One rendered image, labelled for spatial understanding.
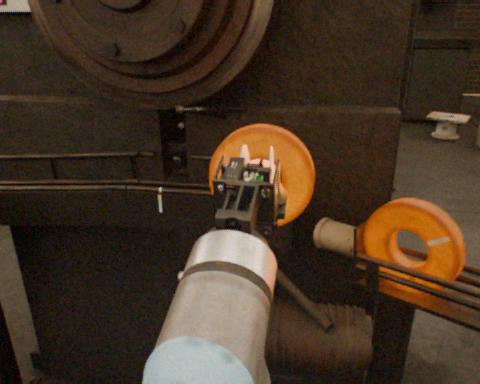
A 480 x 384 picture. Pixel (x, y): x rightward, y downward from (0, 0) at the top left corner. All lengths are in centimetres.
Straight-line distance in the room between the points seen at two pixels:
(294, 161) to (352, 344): 37
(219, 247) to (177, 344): 10
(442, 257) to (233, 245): 38
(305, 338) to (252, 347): 46
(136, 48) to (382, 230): 50
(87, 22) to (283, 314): 62
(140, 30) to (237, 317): 52
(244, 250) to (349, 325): 45
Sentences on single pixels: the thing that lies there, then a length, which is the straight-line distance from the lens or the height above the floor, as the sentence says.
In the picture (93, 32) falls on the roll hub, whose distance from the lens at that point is 76.
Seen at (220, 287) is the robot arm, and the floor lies 83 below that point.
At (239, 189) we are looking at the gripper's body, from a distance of 45.
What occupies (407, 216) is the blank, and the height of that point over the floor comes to 76.
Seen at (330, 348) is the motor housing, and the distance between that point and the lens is 80.
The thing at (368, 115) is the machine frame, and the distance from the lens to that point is 87.
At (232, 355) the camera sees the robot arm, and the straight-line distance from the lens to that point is 33.
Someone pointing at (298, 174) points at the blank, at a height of 84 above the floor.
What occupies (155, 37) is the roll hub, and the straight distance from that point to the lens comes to 72.
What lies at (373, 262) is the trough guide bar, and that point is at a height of 67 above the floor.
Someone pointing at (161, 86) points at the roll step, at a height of 93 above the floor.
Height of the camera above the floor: 104
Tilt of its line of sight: 22 degrees down
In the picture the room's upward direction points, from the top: straight up
